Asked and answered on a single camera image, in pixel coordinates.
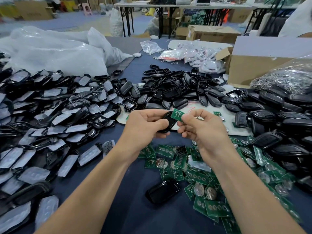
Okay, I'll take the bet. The heap of clear parts bags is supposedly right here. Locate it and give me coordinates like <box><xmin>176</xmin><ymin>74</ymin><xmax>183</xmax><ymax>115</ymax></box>
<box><xmin>184</xmin><ymin>41</ymin><xmax>226</xmax><ymax>73</ymax></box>

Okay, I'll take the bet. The small crumpled clear plastic bag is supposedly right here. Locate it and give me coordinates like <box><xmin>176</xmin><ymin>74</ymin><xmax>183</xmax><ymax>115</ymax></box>
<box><xmin>140</xmin><ymin>40</ymin><xmax>163</xmax><ymax>55</ymax></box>

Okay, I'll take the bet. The long white table top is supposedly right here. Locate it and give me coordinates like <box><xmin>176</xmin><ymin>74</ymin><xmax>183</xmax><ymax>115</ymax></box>
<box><xmin>113</xmin><ymin>1</ymin><xmax>298</xmax><ymax>10</ymax></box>

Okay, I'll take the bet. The person's right hand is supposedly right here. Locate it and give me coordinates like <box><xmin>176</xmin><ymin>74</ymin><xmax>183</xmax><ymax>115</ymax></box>
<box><xmin>176</xmin><ymin>109</ymin><xmax>235</xmax><ymax>166</ymax></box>

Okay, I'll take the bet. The white sack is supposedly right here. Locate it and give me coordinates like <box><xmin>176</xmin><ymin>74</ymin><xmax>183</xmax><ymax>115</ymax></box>
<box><xmin>108</xmin><ymin>7</ymin><xmax>124</xmax><ymax>37</ymax></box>

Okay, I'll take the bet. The pile of assembled black fobs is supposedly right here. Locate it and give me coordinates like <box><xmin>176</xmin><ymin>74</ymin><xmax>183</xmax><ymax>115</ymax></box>
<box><xmin>234</xmin><ymin>84</ymin><xmax>312</xmax><ymax>190</ymax></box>

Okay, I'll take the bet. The lone glossy black shell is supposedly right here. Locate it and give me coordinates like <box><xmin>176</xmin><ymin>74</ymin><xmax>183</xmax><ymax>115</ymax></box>
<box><xmin>145</xmin><ymin>179</ymin><xmax>181</xmax><ymax>205</ymax></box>

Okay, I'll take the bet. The pile of green circuit boards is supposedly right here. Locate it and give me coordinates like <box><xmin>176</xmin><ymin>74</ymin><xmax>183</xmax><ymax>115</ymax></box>
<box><xmin>137</xmin><ymin>110</ymin><xmax>303</xmax><ymax>234</ymax></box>

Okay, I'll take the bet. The pink plastic stool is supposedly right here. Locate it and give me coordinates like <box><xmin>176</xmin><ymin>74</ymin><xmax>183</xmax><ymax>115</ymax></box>
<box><xmin>81</xmin><ymin>2</ymin><xmax>93</xmax><ymax>16</ymax></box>

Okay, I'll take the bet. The large white plastic bag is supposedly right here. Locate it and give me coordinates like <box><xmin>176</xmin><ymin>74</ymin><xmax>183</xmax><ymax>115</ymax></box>
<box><xmin>0</xmin><ymin>26</ymin><xmax>132</xmax><ymax>76</ymax></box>

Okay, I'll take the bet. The clear bag with red label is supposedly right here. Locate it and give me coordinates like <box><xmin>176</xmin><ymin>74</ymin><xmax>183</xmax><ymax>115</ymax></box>
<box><xmin>156</xmin><ymin>47</ymin><xmax>186</xmax><ymax>61</ymax></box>

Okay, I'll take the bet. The pile of shells with pads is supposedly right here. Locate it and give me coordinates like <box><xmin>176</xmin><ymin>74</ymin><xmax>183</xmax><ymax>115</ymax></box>
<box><xmin>0</xmin><ymin>53</ymin><xmax>128</xmax><ymax>234</ymax></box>

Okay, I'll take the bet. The clear bag of metal parts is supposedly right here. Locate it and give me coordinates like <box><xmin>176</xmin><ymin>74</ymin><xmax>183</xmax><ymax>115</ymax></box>
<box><xmin>251</xmin><ymin>58</ymin><xmax>312</xmax><ymax>94</ymax></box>

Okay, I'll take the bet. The person's left forearm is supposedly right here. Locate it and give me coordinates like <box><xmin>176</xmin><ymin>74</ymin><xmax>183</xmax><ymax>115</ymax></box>
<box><xmin>35</xmin><ymin>149</ymin><xmax>135</xmax><ymax>234</ymax></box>

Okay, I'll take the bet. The clear plastic film piece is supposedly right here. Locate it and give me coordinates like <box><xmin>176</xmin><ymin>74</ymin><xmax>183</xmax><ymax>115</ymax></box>
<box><xmin>188</xmin><ymin>160</ymin><xmax>212</xmax><ymax>173</ymax></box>

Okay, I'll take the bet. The person's left hand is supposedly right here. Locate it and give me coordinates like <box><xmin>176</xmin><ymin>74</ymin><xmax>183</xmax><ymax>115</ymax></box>
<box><xmin>117</xmin><ymin>109</ymin><xmax>171</xmax><ymax>161</ymax></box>

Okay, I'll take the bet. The pile of black shell halves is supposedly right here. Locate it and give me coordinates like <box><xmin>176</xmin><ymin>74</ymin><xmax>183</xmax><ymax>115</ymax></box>
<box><xmin>122</xmin><ymin>65</ymin><xmax>249</xmax><ymax>112</ymax></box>

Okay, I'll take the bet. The person's right forearm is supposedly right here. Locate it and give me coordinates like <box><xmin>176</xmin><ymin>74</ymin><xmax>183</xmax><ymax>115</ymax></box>
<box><xmin>210</xmin><ymin>153</ymin><xmax>293</xmax><ymax>234</ymax></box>

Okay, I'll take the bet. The black metal table frame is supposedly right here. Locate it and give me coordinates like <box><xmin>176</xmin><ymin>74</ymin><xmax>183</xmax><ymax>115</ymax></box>
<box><xmin>117</xmin><ymin>4</ymin><xmax>176</xmax><ymax>38</ymax></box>

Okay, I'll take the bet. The large open cardboard box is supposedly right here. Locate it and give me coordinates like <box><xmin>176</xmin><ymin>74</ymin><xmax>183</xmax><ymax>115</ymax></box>
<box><xmin>215</xmin><ymin>36</ymin><xmax>312</xmax><ymax>88</ymax></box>

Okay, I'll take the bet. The small green circuit board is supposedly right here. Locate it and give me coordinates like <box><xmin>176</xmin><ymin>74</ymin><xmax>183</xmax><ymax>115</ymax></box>
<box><xmin>171</xmin><ymin>109</ymin><xmax>187</xmax><ymax>121</ymax></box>

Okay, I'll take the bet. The brown cardboard box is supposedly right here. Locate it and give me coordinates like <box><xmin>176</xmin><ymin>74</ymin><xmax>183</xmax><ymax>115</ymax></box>
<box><xmin>186</xmin><ymin>25</ymin><xmax>243</xmax><ymax>43</ymax></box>

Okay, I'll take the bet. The tan cardboard box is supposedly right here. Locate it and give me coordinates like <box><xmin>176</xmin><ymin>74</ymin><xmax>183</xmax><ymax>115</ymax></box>
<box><xmin>14</xmin><ymin>0</ymin><xmax>54</xmax><ymax>21</ymax></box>

